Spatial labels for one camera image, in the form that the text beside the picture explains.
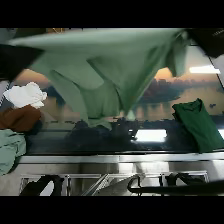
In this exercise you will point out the light green T-shirt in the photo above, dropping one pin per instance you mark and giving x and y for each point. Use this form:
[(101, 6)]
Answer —
[(116, 60)]

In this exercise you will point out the white garment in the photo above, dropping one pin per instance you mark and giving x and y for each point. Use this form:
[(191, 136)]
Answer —
[(26, 95)]

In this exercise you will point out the dark green T-shirt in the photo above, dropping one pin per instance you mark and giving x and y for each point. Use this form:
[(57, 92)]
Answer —
[(200, 126)]

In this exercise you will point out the brown garment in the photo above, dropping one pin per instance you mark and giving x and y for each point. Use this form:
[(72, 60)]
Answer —
[(20, 118)]

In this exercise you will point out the pale green garment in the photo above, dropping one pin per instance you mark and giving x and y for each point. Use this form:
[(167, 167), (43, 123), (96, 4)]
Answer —
[(10, 150)]

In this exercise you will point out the silver frame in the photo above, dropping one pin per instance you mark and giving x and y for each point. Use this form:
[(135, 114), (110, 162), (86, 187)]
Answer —
[(100, 166)]

